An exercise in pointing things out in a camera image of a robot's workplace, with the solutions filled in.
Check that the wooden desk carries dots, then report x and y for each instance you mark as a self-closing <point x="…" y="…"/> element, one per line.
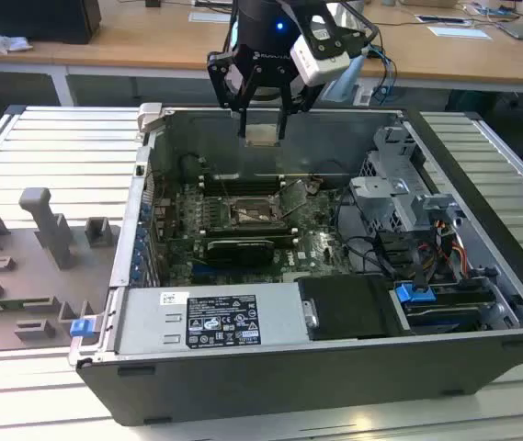
<point x="82" y="53"/>

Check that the blue case latch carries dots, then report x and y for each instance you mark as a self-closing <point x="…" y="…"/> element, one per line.
<point x="82" y="328"/>

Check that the black graphics card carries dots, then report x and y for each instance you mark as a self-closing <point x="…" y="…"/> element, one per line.
<point x="240" y="252"/>

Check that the grey parts rack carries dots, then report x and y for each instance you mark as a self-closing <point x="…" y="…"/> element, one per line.
<point x="36" y="275"/>

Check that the silver metal drive cage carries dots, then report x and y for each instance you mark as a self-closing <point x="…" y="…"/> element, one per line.
<point x="394" y="193"/>

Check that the green motherboard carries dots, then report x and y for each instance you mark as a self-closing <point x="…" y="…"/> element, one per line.
<point x="321" y="248"/>

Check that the crumpled white paper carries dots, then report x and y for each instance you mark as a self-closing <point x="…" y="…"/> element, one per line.
<point x="6" y="42"/>

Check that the hard disk in blue carrier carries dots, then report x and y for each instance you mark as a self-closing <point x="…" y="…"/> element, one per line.
<point x="412" y="292"/>

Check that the grey case latch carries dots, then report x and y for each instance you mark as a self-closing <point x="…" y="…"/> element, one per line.
<point x="148" y="117"/>

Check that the grey desk grommet plate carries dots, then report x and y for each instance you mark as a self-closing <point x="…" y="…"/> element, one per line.
<point x="209" y="17"/>

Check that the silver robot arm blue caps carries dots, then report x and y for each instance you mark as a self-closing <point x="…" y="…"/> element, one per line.
<point x="347" y="78"/>

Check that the CPU socket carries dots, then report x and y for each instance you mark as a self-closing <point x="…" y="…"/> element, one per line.
<point x="252" y="216"/>

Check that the silver power supply unit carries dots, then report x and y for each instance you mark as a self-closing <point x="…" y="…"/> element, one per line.
<point x="151" y="321"/>

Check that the square silver CPU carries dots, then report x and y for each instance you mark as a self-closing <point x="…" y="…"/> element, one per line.
<point x="262" y="135"/>

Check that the black camera bracket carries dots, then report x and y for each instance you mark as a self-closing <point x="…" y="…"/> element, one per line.
<point x="348" y="39"/>

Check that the black RAM slot bank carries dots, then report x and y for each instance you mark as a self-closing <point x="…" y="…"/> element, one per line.
<point x="252" y="232"/>
<point x="242" y="184"/>

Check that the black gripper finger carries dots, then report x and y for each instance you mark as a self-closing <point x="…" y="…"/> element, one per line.
<point x="283" y="124"/>
<point x="220" y="78"/>

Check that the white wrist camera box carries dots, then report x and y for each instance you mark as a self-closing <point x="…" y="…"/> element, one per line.
<point x="316" y="62"/>

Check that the black open PC case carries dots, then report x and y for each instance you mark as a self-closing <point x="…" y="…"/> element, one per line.
<point x="288" y="390"/>

